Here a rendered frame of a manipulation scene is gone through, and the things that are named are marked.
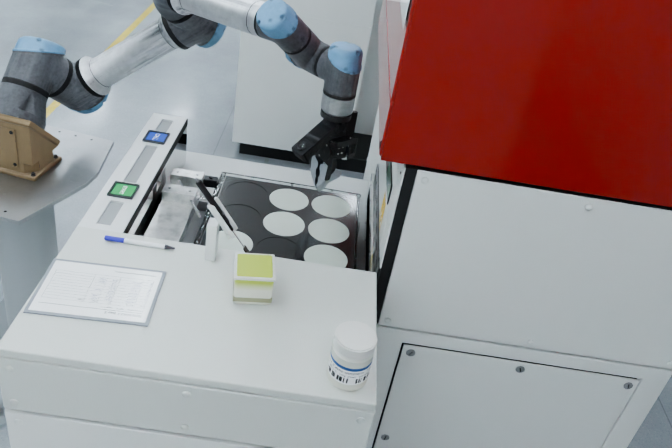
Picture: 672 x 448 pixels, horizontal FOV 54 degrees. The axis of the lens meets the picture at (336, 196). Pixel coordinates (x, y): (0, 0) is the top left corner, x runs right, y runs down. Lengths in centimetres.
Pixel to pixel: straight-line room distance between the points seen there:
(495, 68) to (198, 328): 68
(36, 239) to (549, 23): 144
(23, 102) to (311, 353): 102
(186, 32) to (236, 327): 84
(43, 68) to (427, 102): 106
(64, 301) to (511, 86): 86
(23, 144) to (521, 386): 134
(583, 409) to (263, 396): 86
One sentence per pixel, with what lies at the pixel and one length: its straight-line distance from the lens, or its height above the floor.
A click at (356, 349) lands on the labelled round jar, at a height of 106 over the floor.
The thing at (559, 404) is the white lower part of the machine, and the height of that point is 66.
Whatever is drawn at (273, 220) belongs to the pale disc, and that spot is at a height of 90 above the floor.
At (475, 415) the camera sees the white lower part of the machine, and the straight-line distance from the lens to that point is 170.
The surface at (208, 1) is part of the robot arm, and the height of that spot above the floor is 135.
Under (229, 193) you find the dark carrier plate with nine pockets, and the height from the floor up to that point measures 90.
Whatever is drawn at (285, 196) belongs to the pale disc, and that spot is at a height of 90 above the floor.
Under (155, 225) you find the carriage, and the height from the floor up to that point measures 88.
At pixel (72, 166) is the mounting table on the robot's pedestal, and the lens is 192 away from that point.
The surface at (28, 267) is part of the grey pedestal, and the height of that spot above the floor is 53.
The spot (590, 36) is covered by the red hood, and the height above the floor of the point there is 152.
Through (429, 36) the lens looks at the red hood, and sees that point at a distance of 114.
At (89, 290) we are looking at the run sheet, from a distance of 128.
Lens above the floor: 181
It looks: 32 degrees down
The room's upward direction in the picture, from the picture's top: 10 degrees clockwise
